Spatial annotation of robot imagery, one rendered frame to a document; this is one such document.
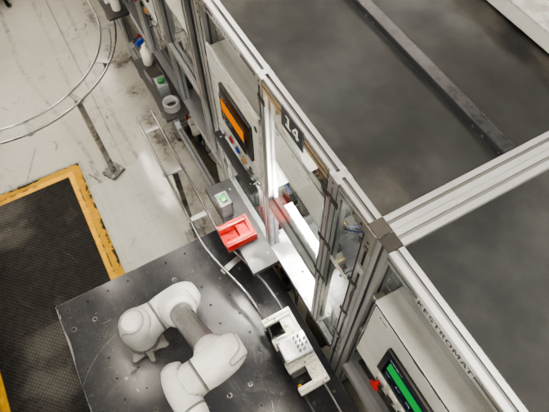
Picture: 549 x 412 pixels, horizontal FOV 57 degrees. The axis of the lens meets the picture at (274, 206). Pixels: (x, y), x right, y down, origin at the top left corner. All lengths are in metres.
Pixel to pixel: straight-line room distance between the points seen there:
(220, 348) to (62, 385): 1.70
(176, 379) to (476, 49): 1.45
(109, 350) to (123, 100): 2.33
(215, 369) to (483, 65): 1.31
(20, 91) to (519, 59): 3.94
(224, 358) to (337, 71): 1.04
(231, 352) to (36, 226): 2.34
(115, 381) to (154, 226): 1.36
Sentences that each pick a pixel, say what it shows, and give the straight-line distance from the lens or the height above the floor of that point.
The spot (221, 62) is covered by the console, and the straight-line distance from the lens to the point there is 1.88.
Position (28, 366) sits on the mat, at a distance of 3.54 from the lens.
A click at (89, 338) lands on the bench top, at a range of 2.70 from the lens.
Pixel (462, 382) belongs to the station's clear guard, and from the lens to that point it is 1.32.
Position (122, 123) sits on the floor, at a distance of 4.23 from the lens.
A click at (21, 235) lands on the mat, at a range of 3.93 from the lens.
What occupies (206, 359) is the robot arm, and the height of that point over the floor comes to 1.32.
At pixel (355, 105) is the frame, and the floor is 2.01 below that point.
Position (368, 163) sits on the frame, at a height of 2.01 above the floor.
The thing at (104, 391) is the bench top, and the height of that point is 0.68.
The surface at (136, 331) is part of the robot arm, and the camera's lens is 2.36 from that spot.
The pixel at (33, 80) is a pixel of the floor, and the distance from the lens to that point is 4.83.
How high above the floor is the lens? 3.12
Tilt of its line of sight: 60 degrees down
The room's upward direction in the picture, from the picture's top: 2 degrees counter-clockwise
